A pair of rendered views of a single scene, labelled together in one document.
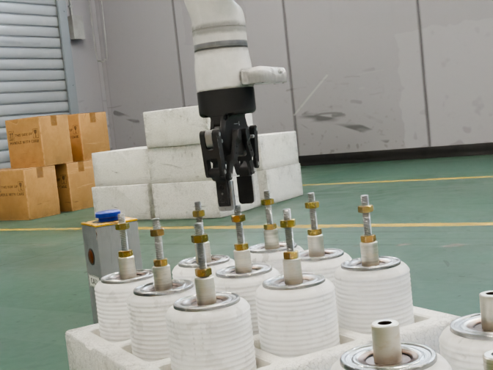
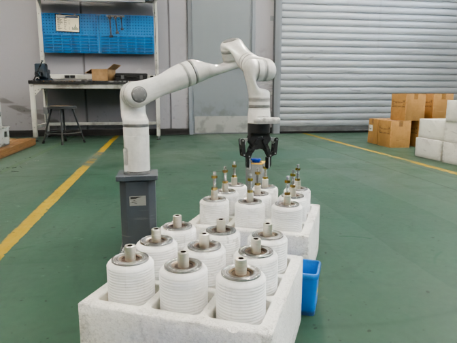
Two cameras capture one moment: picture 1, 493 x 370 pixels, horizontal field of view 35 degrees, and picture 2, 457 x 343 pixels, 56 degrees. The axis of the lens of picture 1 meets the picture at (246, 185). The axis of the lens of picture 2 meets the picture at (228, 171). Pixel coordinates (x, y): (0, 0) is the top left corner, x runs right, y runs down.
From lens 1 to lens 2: 97 cm
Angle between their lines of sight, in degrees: 46
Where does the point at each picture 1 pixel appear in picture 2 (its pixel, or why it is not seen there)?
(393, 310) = (281, 224)
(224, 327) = (208, 208)
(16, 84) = (428, 69)
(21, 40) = (437, 43)
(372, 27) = not seen: outside the picture
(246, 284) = not seen: hidden behind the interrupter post
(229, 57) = (254, 111)
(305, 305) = (241, 210)
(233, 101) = (253, 128)
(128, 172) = (434, 132)
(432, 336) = (290, 239)
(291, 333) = (237, 218)
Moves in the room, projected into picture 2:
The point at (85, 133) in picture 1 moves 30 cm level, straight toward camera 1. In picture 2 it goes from (436, 105) to (431, 105)
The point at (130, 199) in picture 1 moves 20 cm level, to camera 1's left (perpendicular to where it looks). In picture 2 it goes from (432, 148) to (411, 145)
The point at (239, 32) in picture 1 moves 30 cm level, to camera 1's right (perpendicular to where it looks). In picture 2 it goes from (260, 102) to (341, 103)
